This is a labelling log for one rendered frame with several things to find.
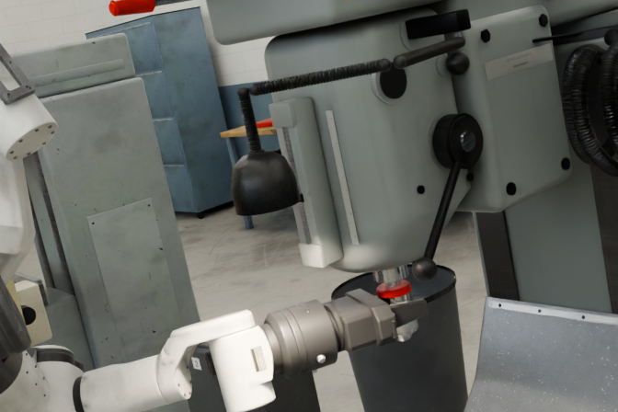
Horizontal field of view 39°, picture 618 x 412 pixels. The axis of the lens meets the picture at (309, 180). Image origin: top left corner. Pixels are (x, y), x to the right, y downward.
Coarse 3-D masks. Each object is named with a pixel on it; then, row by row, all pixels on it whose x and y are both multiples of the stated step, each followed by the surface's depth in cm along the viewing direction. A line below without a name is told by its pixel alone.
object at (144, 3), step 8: (112, 0) 102; (120, 0) 102; (128, 0) 102; (136, 0) 103; (144, 0) 104; (152, 0) 104; (160, 0) 106; (168, 0) 106; (176, 0) 107; (184, 0) 108; (112, 8) 102; (120, 8) 102; (128, 8) 102; (136, 8) 103; (144, 8) 104; (152, 8) 105
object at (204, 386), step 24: (192, 360) 152; (192, 384) 154; (216, 384) 149; (288, 384) 145; (312, 384) 149; (192, 408) 157; (216, 408) 151; (264, 408) 141; (288, 408) 145; (312, 408) 149
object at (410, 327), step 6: (408, 294) 117; (384, 300) 117; (390, 300) 116; (396, 300) 116; (402, 300) 116; (408, 300) 117; (408, 324) 117; (414, 324) 118; (402, 330) 117; (408, 330) 117; (414, 330) 118
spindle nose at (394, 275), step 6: (384, 270) 116; (390, 270) 115; (396, 270) 116; (402, 270) 116; (378, 276) 116; (384, 276) 116; (390, 276) 116; (396, 276) 116; (402, 276) 116; (384, 282) 116; (390, 282) 116
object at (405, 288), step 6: (402, 282) 118; (408, 282) 118; (378, 288) 118; (384, 288) 118; (390, 288) 117; (396, 288) 117; (402, 288) 116; (408, 288) 117; (378, 294) 118; (384, 294) 117; (390, 294) 116; (396, 294) 116; (402, 294) 116
